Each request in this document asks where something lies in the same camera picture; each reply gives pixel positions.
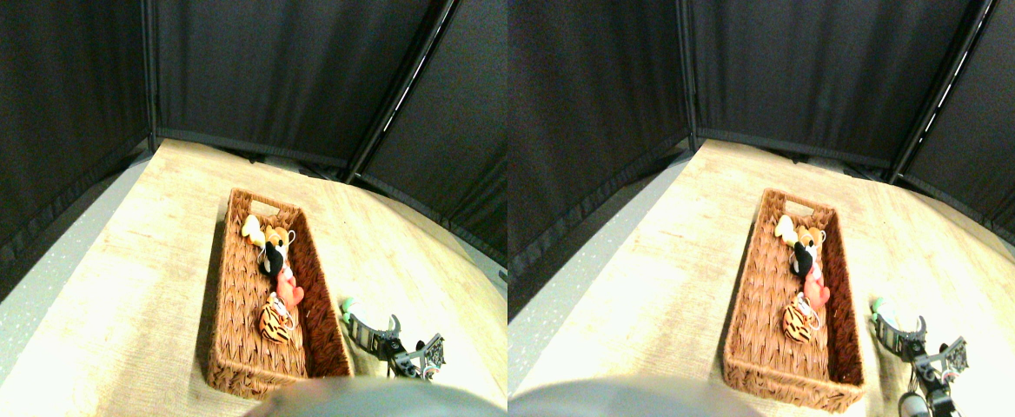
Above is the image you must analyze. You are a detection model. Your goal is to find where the red plush toy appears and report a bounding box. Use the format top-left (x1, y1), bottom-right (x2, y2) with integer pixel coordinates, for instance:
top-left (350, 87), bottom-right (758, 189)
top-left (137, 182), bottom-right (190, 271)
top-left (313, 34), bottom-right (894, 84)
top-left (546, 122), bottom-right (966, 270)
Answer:
top-left (801, 265), bottom-right (833, 310)
top-left (275, 265), bottom-right (306, 308)

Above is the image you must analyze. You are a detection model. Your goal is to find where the black and white plush toy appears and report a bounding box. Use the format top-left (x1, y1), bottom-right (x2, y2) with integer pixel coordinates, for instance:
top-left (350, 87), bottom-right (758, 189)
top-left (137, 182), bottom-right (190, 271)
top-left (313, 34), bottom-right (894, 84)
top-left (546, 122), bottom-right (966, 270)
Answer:
top-left (790, 242), bottom-right (818, 280)
top-left (260, 242), bottom-right (290, 280)

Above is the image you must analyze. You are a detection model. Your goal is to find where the tiger striped plush toy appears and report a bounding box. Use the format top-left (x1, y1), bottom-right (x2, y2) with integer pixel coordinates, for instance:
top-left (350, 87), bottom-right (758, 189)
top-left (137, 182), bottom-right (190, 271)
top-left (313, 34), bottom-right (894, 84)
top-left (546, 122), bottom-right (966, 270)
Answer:
top-left (781, 293), bottom-right (821, 345)
top-left (258, 293), bottom-right (296, 345)

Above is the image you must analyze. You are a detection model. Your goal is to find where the brown wicker basket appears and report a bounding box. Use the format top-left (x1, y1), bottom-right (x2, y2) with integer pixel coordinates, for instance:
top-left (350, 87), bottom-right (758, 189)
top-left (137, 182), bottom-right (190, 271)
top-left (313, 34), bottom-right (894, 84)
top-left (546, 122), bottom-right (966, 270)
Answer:
top-left (206, 189), bottom-right (355, 400)
top-left (722, 189), bottom-right (866, 414)

